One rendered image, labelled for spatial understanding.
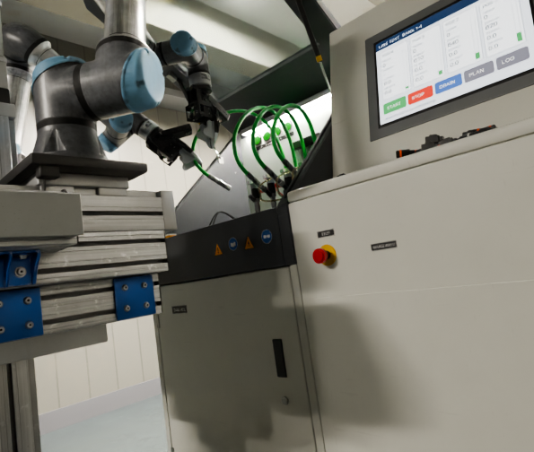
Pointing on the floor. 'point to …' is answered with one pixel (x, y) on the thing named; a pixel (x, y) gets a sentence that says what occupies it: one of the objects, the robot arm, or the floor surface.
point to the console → (440, 273)
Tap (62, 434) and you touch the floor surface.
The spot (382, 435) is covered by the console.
